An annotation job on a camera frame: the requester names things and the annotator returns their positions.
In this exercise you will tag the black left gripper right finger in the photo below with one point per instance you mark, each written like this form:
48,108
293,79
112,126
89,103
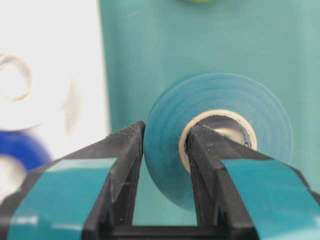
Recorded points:
246,195

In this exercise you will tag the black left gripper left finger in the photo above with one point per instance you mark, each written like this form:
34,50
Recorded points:
78,196

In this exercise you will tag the teal tape roll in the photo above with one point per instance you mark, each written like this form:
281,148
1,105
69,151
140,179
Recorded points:
188,98

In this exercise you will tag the blue tape roll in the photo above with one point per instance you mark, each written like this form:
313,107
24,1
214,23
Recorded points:
19,154

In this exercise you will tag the white tape roll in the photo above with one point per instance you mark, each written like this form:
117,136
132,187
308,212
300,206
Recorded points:
31,91

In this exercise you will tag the yellow tape roll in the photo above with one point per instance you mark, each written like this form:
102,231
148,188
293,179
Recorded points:
199,1

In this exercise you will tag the white plastic tray case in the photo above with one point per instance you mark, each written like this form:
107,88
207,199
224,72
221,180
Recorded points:
69,33

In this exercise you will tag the green table cloth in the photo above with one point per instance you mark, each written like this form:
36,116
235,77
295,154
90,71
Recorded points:
151,44

